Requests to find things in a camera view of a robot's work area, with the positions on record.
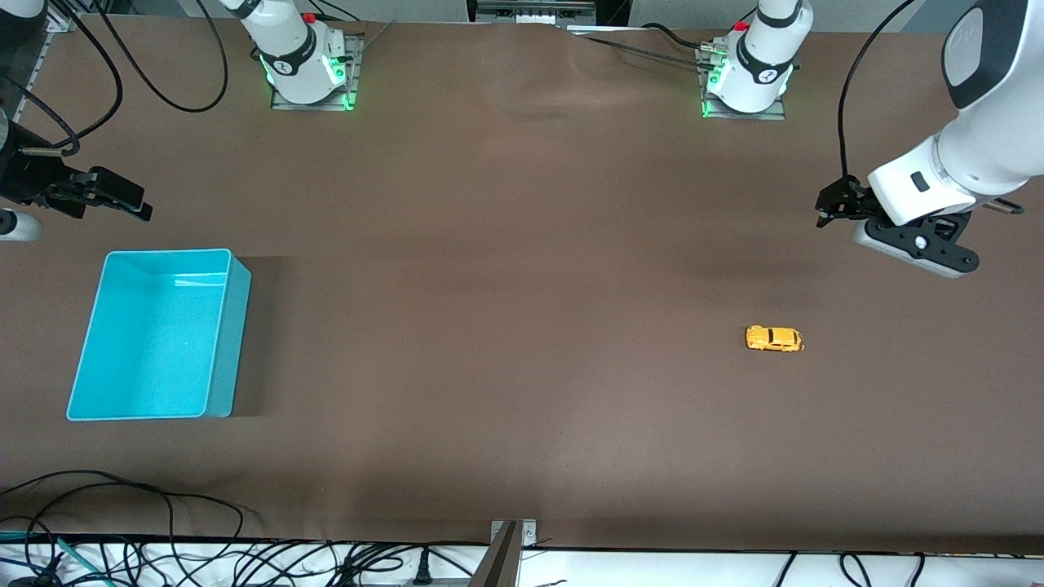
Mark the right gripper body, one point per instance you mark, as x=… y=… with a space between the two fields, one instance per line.
x=26 y=178

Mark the yellow beetle toy car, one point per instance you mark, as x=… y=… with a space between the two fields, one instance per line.
x=775 y=338

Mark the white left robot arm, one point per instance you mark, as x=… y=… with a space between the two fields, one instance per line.
x=763 y=57

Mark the teal plastic storage bin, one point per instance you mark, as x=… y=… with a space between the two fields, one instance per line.
x=155 y=342

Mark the thin grey rod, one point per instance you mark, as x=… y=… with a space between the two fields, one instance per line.
x=377 y=37

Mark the large table cover mat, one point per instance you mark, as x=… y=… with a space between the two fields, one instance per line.
x=522 y=285

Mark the silver power strip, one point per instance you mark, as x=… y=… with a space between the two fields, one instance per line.
x=534 y=10

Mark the white side table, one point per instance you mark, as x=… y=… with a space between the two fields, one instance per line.
x=652 y=571

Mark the black power plug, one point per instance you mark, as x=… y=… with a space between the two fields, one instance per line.
x=422 y=569

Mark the aluminium frame profile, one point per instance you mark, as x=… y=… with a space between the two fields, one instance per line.
x=37 y=69

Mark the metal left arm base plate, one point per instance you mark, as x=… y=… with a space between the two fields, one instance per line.
x=773 y=114

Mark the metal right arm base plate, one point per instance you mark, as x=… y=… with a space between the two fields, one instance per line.
x=356 y=65

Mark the metal camera pole bracket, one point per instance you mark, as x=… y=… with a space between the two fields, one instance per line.
x=506 y=562

